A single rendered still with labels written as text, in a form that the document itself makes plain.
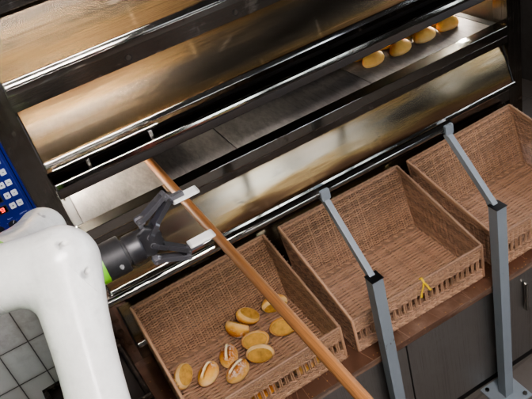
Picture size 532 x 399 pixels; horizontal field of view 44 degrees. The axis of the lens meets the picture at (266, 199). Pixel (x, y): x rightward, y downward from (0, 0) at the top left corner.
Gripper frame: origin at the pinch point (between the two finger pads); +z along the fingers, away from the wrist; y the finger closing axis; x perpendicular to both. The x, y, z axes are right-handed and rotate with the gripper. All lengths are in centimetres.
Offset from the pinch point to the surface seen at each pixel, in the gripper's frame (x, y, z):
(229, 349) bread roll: -31, 77, -1
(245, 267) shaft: 1.0, 21.3, 5.5
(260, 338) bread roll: -29, 78, 10
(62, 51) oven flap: -54, -33, -9
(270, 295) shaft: 14.8, 21.3, 5.6
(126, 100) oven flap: -55, -12, 3
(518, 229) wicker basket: -4, 71, 106
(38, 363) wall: -56, 62, -59
